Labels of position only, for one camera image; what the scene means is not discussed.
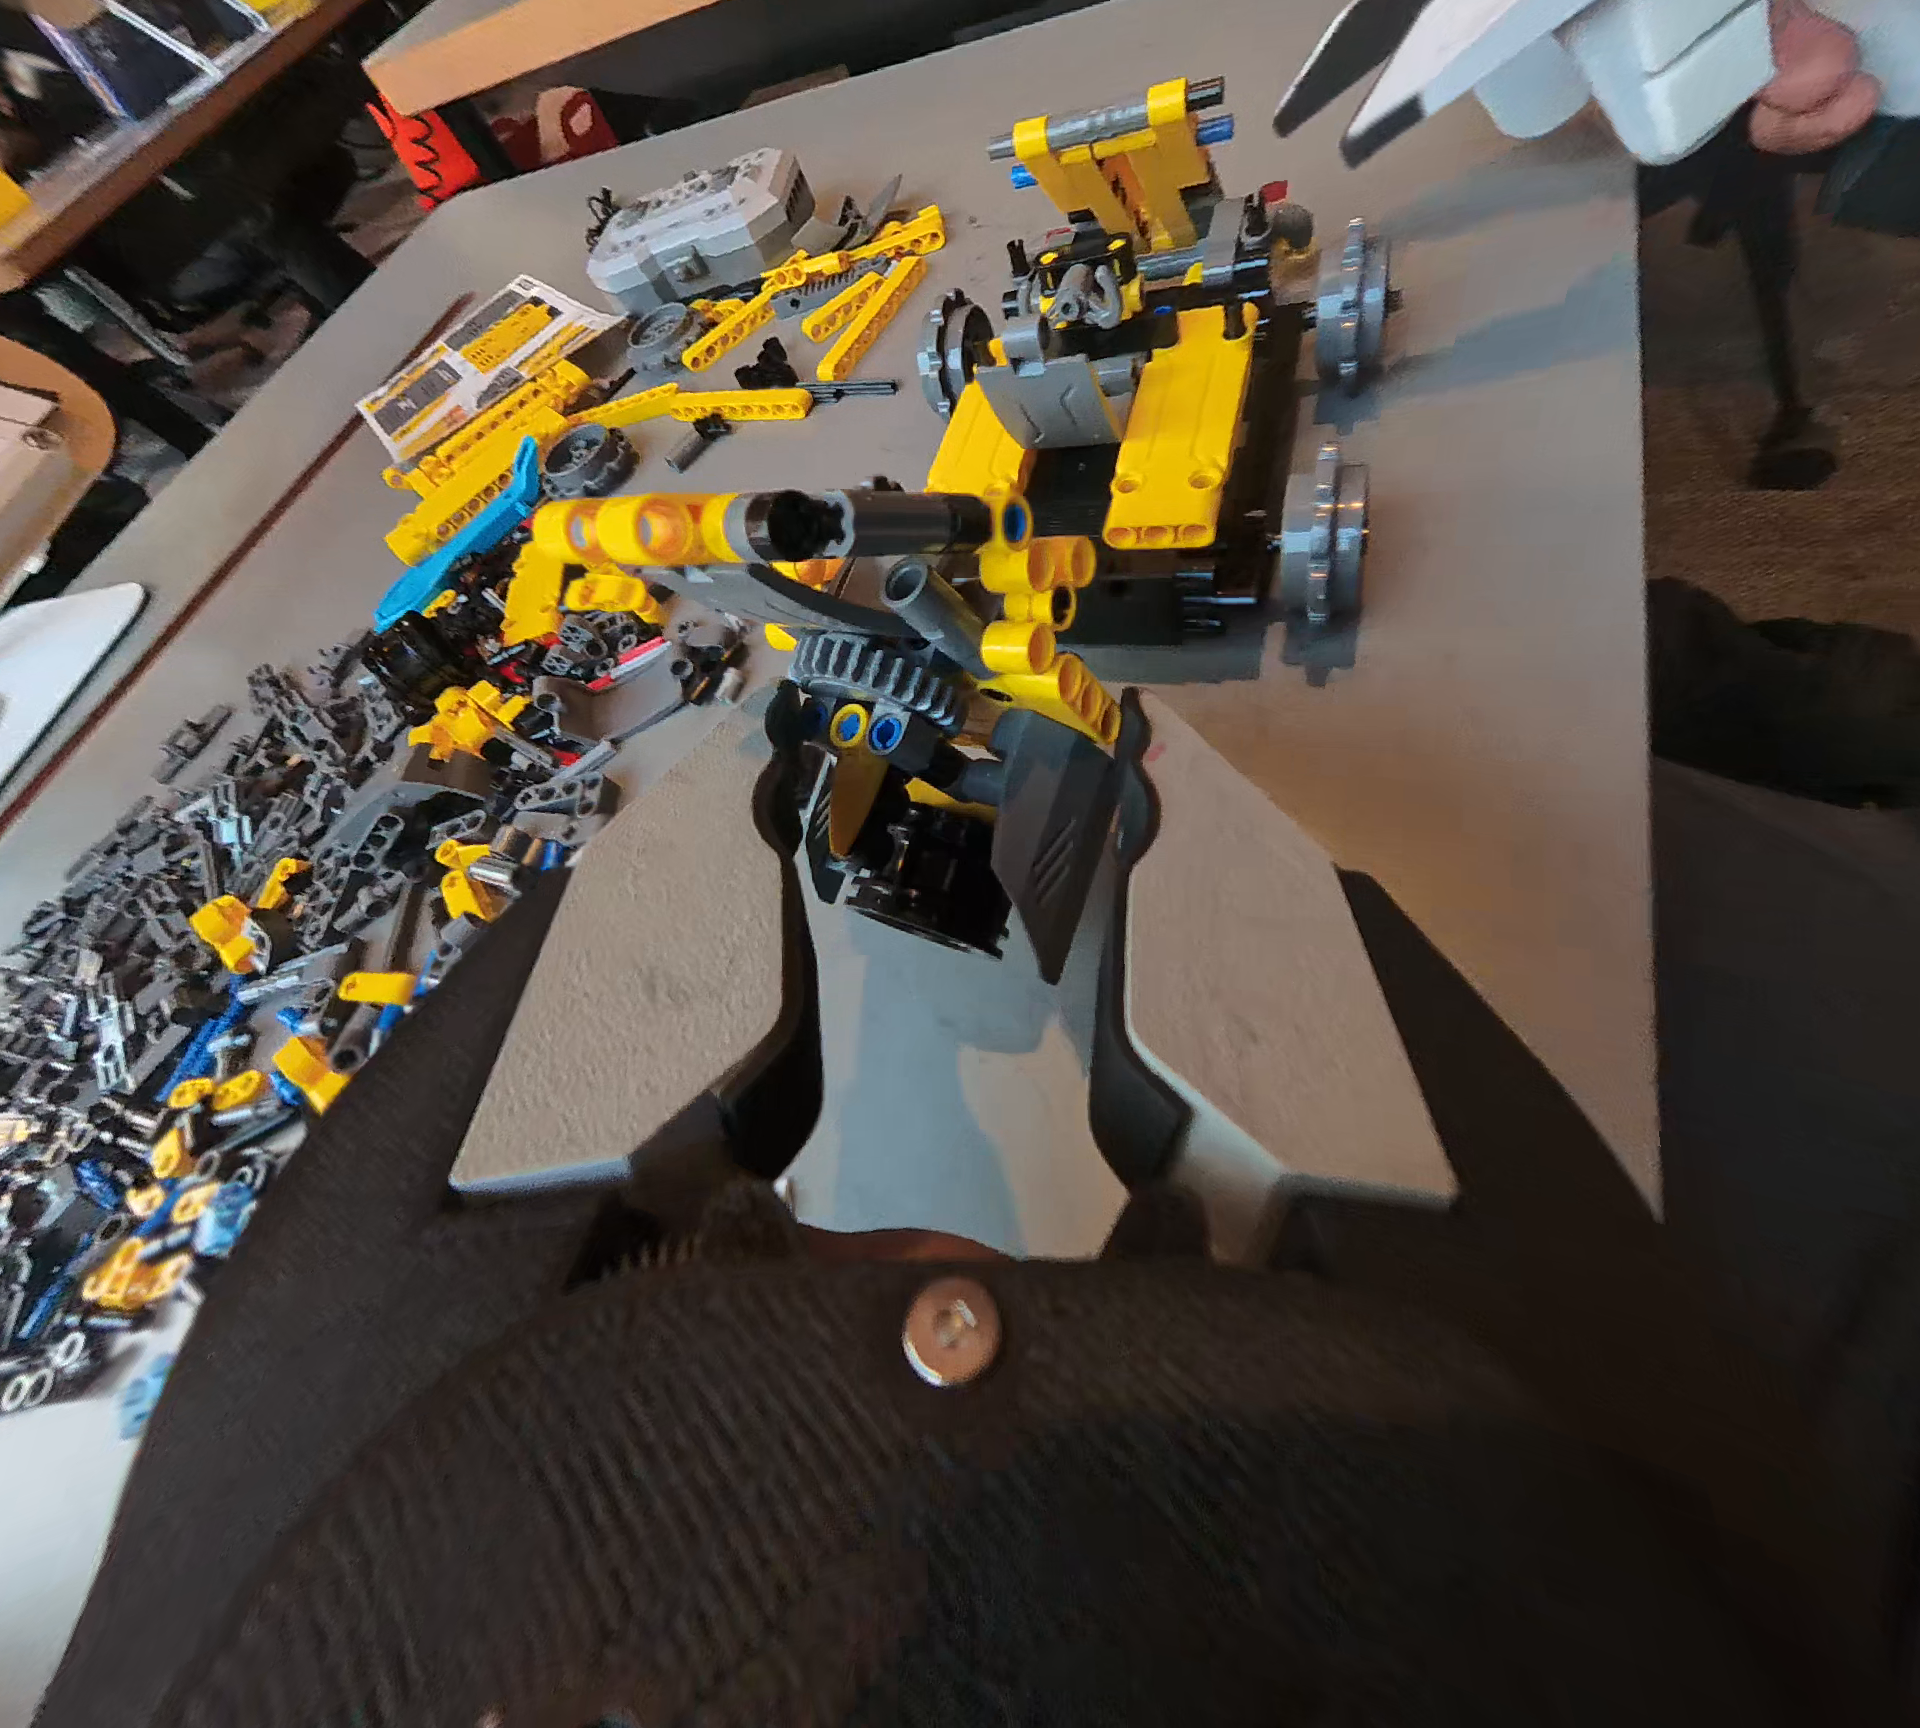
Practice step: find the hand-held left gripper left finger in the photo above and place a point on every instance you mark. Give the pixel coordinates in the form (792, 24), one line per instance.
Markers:
(629, 1007)

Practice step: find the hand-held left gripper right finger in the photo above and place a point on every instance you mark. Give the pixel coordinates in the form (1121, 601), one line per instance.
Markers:
(1275, 1007)

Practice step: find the yellow brick assembly with gear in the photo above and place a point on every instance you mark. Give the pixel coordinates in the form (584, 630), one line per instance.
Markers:
(1060, 828)

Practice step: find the yellow black brick vehicle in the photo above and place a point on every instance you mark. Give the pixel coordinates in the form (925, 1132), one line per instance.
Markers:
(1186, 439)

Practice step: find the yellow brick arm with piston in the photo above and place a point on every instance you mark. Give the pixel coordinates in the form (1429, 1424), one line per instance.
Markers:
(886, 525)

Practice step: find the grey desk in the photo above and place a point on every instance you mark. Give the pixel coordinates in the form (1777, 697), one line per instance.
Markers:
(1470, 709)

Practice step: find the pile of loose building bricks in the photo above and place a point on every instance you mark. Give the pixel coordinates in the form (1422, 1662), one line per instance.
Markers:
(149, 932)

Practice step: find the person's legs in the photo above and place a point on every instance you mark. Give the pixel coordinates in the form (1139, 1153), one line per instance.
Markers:
(1786, 1007)

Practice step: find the loose grey wheel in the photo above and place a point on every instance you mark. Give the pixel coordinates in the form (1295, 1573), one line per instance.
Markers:
(587, 462)
(660, 344)

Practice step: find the yellow and blue beam stack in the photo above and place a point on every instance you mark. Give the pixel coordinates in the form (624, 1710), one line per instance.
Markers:
(465, 484)

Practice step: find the scattered long yellow beams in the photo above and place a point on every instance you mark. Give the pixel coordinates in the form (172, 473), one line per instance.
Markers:
(872, 287)

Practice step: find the clear sticker sheet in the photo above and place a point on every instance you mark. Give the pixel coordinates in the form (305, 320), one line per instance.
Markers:
(482, 350)

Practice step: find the grey battery box brick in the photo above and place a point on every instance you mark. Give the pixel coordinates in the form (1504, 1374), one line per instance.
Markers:
(692, 236)

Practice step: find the red object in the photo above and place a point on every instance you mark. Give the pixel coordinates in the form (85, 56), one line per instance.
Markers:
(429, 152)

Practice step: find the clear acrylic box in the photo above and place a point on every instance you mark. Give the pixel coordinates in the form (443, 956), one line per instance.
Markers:
(149, 35)

